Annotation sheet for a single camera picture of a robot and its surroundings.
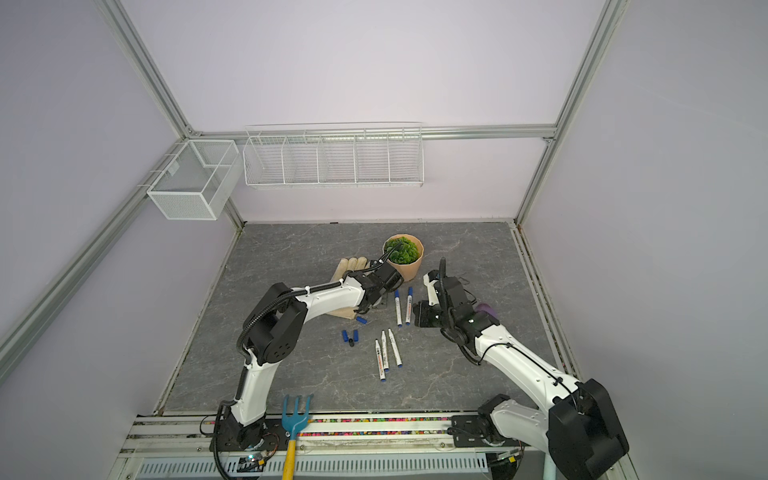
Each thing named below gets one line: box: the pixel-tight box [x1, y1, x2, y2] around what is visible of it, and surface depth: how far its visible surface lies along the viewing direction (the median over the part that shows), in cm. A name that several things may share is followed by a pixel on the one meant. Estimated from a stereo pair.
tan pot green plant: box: [382, 233, 425, 283], surface depth 101 cm
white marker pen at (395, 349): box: [388, 328, 403, 368], surface depth 88 cm
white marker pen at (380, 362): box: [375, 338, 387, 382], surface depth 86 cm
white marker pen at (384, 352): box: [381, 329, 389, 372], surface depth 88 cm
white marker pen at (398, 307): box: [394, 289, 403, 327], surface depth 96 cm
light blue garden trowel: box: [543, 453, 558, 480], surface depth 69 cm
